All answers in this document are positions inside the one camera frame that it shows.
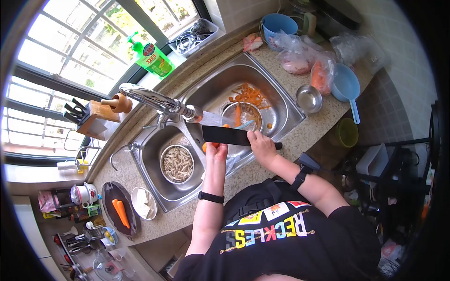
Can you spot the small steel bowl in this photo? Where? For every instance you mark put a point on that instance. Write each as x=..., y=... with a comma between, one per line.
x=308, y=99

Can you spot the peeled orange carrot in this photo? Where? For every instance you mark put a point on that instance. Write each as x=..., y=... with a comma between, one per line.
x=204, y=147

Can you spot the stainless steel double sink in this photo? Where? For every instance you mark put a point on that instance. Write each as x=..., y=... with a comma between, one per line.
x=211, y=87

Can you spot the blue plastic bucket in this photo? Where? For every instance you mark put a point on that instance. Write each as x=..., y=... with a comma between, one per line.
x=279, y=25

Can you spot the person's body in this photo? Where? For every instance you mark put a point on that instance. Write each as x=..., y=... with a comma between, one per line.
x=281, y=246

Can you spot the pink packet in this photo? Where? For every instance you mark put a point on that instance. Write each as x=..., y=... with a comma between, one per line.
x=47, y=202

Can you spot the steel strainer bowl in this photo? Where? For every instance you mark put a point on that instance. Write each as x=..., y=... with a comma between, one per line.
x=250, y=113

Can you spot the whole orange carrot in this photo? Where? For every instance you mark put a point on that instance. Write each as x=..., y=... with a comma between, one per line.
x=124, y=215
x=117, y=210

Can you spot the blue peeler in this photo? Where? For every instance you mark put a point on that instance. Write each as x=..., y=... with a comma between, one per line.
x=246, y=124

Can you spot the person's right hand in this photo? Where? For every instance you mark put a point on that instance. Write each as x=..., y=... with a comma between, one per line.
x=263, y=149

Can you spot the chrome kitchen faucet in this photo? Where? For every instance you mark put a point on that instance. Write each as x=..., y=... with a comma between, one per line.
x=147, y=95

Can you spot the white tray with scrubbers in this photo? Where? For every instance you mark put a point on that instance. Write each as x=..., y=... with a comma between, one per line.
x=195, y=35

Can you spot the thin carrot stick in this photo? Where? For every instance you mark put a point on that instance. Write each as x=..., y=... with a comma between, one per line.
x=238, y=116

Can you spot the blue plastic water scoop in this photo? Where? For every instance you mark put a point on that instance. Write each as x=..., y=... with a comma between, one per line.
x=345, y=86

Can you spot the green plastic bucket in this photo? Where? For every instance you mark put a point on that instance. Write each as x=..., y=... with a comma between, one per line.
x=345, y=133

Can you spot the yellow cup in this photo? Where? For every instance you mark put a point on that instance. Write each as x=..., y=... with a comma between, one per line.
x=81, y=165

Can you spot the dark oval cutting board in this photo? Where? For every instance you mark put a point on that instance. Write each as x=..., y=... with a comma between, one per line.
x=109, y=196

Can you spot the pale mushroom strips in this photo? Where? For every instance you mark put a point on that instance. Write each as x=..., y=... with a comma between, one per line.
x=177, y=164

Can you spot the white plate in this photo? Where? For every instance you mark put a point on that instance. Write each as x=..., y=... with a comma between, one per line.
x=137, y=210

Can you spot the pink cloth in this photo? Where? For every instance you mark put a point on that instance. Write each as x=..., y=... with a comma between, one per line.
x=252, y=42

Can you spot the wooden mortar with pestle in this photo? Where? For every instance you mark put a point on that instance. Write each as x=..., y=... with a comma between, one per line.
x=119, y=103

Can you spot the black storage shelf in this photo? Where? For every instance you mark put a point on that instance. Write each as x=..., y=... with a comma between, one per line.
x=397, y=175

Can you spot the dark cooking appliance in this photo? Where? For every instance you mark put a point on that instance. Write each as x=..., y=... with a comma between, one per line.
x=337, y=15

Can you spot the wooden knife block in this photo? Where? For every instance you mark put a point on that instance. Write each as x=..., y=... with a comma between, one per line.
x=95, y=119

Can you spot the black wrist band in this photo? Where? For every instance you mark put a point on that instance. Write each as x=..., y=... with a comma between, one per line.
x=299, y=180
x=211, y=197

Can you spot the barred window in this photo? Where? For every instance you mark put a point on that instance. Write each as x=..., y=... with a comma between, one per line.
x=52, y=35

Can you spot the person's right fingers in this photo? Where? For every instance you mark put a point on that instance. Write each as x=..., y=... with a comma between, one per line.
x=256, y=137

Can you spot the person's left fingers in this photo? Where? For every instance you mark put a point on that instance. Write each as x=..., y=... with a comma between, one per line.
x=217, y=147

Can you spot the plastic bag of meat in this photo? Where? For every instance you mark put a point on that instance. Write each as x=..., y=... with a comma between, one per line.
x=297, y=63

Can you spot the clear empty plastic bag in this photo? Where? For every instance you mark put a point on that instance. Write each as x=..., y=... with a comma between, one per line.
x=348, y=47

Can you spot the white floral electric pot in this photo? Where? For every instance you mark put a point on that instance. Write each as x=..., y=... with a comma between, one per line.
x=84, y=194

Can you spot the black cleaver knife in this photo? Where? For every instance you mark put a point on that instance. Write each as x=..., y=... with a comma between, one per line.
x=225, y=135

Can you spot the person's left hand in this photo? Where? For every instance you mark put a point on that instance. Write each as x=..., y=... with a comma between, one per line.
x=216, y=154

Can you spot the plastic bag with carrot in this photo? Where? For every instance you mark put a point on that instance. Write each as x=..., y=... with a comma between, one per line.
x=320, y=77

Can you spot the green dish soap bottle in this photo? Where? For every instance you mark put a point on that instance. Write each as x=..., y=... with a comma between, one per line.
x=153, y=59

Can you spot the white tofu block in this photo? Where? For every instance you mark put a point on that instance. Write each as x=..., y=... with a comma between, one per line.
x=145, y=203

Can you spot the pile of carrot peels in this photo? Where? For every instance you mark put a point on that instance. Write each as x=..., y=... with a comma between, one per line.
x=250, y=94

